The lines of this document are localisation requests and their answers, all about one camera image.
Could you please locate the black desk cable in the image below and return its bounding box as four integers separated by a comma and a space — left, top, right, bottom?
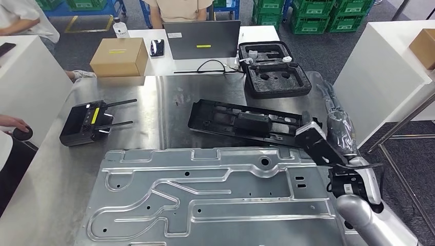
173, 59, 244, 74

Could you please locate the black remote controller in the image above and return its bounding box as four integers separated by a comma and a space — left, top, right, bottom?
59, 98, 138, 147

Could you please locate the clear plastic bottle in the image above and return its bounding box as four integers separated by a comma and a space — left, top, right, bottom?
112, 17, 130, 38

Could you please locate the seated person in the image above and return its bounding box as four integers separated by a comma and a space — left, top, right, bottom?
146, 0, 215, 30

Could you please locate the grey laptop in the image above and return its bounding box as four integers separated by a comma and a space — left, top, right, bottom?
164, 20, 241, 60

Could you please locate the stainless steel workbench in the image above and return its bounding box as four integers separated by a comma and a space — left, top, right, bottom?
0, 71, 374, 246

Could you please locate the brown cardboard box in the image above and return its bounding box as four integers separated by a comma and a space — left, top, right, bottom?
408, 28, 435, 70
89, 37, 149, 78

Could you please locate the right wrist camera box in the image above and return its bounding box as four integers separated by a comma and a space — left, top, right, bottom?
294, 120, 349, 167

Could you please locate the black phone on cabinet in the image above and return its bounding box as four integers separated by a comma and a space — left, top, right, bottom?
0, 42, 16, 58

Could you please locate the white desk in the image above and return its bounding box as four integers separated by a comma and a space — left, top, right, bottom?
127, 25, 281, 77

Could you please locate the black foam lined case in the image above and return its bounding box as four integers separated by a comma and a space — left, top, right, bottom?
238, 40, 312, 99

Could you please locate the white side table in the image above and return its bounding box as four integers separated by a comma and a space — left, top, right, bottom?
333, 19, 435, 148

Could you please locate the black smartphone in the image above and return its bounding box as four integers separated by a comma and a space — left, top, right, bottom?
150, 39, 165, 57

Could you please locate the long black plastic part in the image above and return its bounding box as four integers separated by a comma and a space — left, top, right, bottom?
188, 99, 324, 149

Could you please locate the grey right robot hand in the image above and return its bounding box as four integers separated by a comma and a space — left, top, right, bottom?
316, 83, 359, 157

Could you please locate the stainless steel side table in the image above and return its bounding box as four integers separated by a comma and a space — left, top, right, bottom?
367, 91, 435, 235

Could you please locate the stamped sheet metal panel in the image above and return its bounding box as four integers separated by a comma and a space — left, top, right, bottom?
74, 147, 361, 246

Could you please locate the black round disc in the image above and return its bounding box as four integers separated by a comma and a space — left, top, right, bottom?
13, 126, 34, 141

